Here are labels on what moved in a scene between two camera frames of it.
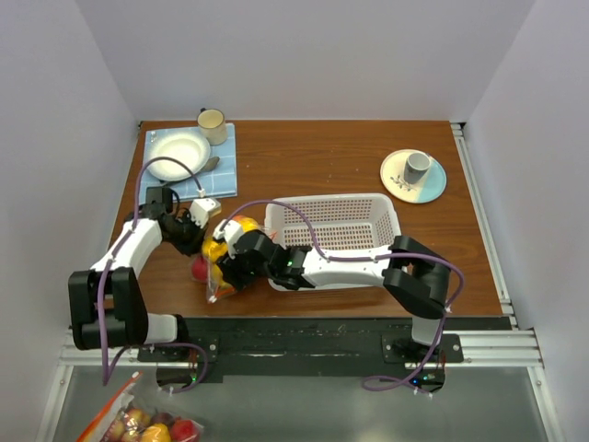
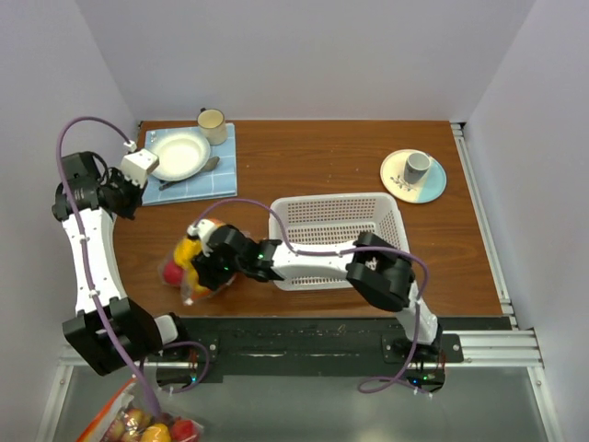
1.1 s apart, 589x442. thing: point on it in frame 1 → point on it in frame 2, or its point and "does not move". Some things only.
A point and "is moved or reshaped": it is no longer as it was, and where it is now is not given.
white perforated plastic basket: (348, 226) does not move
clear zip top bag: (204, 269) is moved or reshaped
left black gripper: (198, 237) → (137, 194)
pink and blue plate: (429, 187) does not move
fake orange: (248, 224) is moved or reshaped
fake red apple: (199, 268) is moved or reshaped
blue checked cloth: (218, 180) does not move
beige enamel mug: (211, 123) does not move
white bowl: (191, 149) does not move
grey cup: (416, 167) does not move
